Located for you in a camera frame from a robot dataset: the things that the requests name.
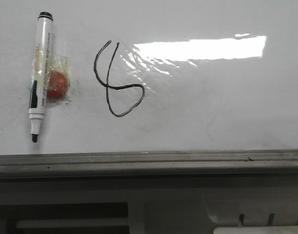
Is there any red round magnet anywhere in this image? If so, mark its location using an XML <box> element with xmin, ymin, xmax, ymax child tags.
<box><xmin>47</xmin><ymin>70</ymin><xmax>67</xmax><ymax>98</ymax></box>

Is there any white whiteboard marker pen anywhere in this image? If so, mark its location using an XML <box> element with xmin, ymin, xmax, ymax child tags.
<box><xmin>29</xmin><ymin>11</ymin><xmax>54</xmax><ymax>143</ymax></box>

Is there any white whiteboard surface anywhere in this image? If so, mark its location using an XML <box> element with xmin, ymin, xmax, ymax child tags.
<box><xmin>0</xmin><ymin>0</ymin><xmax>298</xmax><ymax>155</ymax></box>

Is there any black drawn marker stroke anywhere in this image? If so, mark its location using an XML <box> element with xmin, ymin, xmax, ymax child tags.
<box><xmin>93</xmin><ymin>40</ymin><xmax>145</xmax><ymax>118</ymax></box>

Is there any white plastic accessory tray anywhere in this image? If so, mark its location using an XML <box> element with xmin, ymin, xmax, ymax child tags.
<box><xmin>0</xmin><ymin>175</ymin><xmax>298</xmax><ymax>234</ymax></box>

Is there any grey aluminium whiteboard frame rail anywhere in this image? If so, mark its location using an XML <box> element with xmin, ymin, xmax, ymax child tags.
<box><xmin>0</xmin><ymin>149</ymin><xmax>298</xmax><ymax>179</ymax></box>

